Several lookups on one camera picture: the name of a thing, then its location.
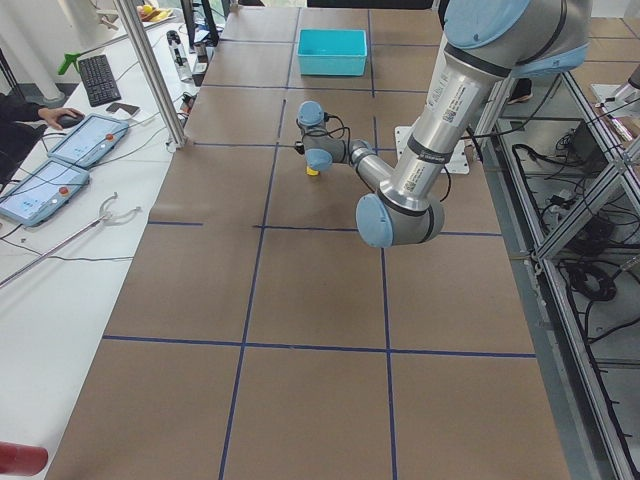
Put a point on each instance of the black keyboard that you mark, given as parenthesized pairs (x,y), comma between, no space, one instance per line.
(98,80)

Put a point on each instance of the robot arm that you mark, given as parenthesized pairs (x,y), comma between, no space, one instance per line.
(486,42)

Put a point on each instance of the teach pendant tablet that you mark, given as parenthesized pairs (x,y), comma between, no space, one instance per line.
(42,193)
(89,141)

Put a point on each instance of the near teach pendant tablet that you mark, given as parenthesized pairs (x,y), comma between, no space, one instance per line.
(42,193)

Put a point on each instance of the operator hand on mouse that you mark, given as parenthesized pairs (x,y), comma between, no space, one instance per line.
(50,115)

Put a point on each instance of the red cylinder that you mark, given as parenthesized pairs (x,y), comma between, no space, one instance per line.
(22,460)

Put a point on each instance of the far teach pendant tablet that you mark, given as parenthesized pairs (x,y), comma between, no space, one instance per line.
(89,141)

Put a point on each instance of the teal plastic storage bin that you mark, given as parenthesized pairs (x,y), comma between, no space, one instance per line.
(332,52)

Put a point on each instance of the black smartphone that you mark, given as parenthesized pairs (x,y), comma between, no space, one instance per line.
(122,107)

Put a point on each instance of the aluminium frame post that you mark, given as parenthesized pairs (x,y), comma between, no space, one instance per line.
(151,70)

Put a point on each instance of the black computer mouse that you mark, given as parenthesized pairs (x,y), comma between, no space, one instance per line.
(68,121)

